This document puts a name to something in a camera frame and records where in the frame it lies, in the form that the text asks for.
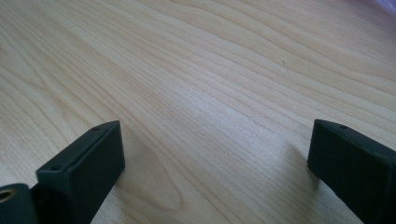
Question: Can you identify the purple plastic trash bag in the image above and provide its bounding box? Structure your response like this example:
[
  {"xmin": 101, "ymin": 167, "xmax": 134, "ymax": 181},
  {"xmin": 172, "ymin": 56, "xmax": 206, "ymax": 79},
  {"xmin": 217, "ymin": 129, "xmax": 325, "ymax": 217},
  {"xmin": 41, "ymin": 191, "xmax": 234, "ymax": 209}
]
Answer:
[{"xmin": 373, "ymin": 0, "xmax": 396, "ymax": 15}]

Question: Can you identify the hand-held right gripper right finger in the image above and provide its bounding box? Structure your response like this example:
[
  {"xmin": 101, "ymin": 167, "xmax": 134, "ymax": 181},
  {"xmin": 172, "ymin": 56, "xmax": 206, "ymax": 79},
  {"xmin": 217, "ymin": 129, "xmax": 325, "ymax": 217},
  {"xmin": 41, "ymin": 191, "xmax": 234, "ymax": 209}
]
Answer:
[{"xmin": 306, "ymin": 119, "xmax": 396, "ymax": 224}]

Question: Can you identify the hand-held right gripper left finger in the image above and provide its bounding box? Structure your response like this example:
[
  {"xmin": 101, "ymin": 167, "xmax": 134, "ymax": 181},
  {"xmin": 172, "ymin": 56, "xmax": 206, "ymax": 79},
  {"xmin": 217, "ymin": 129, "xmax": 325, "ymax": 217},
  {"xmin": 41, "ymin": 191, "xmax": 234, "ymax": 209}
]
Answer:
[{"xmin": 31, "ymin": 119, "xmax": 126, "ymax": 224}]

